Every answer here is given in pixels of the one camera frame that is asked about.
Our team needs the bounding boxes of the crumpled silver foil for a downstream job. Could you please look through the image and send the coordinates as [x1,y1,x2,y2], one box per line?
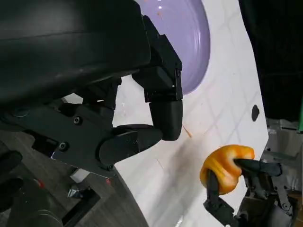
[66,185,83,199]

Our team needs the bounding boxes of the black floor frame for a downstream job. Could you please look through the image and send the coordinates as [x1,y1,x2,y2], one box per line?
[61,187,101,226]

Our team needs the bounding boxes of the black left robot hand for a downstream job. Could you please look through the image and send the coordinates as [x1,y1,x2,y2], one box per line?
[0,0,184,178]

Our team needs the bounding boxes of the black table hole cap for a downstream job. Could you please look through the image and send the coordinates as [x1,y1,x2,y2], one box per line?
[251,104,260,122]

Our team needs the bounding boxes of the lilac plate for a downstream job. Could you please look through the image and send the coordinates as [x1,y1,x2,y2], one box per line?
[139,0,212,96]

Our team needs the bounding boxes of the black fabric screen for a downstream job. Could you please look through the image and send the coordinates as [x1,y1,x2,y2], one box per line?
[238,0,303,122]

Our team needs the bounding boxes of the orange and white bread roll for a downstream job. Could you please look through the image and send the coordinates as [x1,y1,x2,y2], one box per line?
[199,144,256,195]

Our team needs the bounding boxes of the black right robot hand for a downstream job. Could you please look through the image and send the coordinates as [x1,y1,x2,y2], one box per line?
[203,158,299,227]

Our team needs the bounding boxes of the black robot body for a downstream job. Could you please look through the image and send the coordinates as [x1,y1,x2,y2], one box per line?
[0,150,64,227]

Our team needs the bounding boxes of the small white box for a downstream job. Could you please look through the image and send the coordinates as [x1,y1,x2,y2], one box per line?
[70,166,90,184]

